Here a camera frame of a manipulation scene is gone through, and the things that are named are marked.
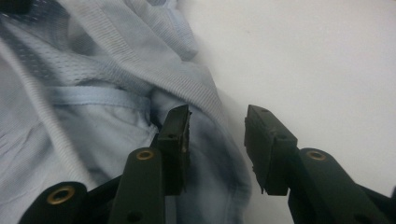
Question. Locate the white table mat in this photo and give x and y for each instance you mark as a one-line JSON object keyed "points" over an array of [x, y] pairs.
{"points": [[311, 62]]}

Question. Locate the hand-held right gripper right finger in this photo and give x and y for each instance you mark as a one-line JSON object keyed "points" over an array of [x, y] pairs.
{"points": [[271, 155]]}

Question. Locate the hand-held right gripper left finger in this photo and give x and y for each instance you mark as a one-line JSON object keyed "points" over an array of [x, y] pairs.
{"points": [[176, 155]]}

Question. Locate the light blue knit garment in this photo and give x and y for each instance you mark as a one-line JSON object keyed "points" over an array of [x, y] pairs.
{"points": [[93, 124]]}

